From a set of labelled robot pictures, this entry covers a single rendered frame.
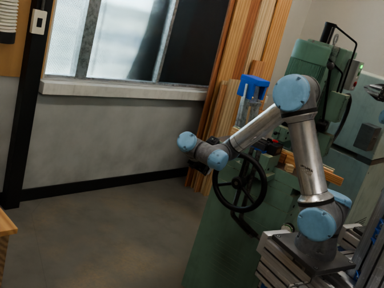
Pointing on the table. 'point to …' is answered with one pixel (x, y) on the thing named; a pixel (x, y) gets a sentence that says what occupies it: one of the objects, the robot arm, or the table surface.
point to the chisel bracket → (282, 134)
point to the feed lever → (322, 125)
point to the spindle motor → (308, 59)
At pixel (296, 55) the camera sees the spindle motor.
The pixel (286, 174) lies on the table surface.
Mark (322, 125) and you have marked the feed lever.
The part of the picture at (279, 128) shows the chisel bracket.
